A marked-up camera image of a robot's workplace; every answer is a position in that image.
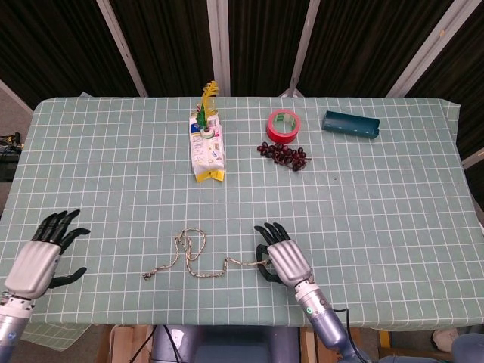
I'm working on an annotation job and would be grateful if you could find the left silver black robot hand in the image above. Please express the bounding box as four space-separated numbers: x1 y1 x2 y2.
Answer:
3 209 92 300

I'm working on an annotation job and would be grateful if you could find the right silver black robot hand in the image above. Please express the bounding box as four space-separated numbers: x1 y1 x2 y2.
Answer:
253 222 315 285

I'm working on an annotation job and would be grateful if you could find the beige black braided rope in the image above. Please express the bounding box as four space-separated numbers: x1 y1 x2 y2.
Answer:
141 227 271 281

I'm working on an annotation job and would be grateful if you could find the green white checked tablecloth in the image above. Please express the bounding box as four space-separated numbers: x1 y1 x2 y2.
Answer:
0 96 484 351

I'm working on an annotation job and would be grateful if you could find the blue-grey robot torso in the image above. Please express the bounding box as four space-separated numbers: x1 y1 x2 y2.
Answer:
150 324 303 363

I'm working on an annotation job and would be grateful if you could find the dark red grape bunch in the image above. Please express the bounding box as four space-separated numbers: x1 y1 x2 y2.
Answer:
256 141 313 172

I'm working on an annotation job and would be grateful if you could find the black equipment pile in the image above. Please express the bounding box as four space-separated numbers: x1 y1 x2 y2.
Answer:
0 131 23 183

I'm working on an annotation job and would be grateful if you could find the red tape roll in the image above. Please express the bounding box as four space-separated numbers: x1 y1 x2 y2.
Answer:
265 109 302 144

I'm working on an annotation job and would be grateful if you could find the white yellow snack bag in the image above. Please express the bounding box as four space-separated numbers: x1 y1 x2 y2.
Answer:
188 115 227 184

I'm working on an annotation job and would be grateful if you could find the teal open box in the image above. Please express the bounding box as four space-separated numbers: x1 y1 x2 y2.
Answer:
321 110 380 140

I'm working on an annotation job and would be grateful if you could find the yellow green feather shuttlecock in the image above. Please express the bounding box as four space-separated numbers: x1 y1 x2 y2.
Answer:
195 79 221 138

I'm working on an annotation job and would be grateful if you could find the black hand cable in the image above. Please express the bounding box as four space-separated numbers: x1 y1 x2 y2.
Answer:
327 308 375 363

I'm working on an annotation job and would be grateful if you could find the white frame post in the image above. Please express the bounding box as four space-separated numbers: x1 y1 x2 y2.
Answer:
206 0 231 98
385 0 467 98
96 0 148 98
279 0 322 98

